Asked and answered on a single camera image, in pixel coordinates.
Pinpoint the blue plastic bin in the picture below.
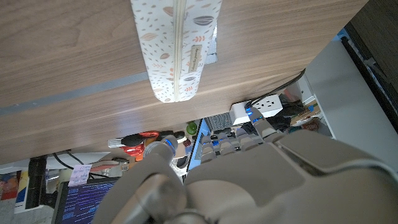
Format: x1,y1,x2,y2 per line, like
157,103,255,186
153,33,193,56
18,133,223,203
185,118,213,172

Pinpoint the pink sticky note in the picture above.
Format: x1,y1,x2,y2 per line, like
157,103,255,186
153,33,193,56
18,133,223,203
67,164,93,188

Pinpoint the white power strip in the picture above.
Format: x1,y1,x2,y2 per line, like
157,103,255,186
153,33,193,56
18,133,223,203
229,93,284,126

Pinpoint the dark laptop keyboard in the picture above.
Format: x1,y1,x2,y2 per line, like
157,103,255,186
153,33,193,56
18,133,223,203
206,111,236,132

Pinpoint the black computer monitor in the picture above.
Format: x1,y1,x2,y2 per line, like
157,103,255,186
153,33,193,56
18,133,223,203
50,177,126,224

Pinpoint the green ball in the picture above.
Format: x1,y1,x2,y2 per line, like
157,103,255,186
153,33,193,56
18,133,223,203
185,121,198,136

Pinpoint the black crumpled cloth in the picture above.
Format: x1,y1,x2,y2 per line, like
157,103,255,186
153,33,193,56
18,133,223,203
242,105,305,135

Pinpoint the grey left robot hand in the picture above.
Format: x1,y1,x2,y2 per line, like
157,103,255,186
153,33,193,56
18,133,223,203
92,107,398,224

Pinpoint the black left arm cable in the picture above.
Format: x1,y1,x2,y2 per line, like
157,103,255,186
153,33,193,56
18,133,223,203
244,68,307,109

